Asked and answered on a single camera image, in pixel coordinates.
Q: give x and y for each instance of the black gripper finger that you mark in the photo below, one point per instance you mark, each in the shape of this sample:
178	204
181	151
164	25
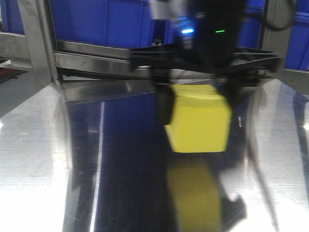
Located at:
236	95
165	98

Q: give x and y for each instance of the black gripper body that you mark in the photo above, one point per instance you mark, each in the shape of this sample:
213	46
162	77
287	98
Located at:
206	34

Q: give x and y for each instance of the yellow foam block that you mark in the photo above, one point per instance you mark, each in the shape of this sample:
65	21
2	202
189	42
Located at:
200	121

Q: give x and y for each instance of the stainless steel shelf rack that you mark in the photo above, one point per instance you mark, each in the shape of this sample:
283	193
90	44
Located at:
110	61

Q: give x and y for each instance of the blue plastic bin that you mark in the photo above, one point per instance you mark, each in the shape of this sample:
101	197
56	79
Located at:
249	34
117	23
298	50
11	17

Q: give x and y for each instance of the blue plastic bin far right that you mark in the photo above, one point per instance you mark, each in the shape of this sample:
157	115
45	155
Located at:
298	50

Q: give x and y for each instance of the blue plastic bin far left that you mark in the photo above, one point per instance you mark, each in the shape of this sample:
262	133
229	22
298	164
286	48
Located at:
11	17

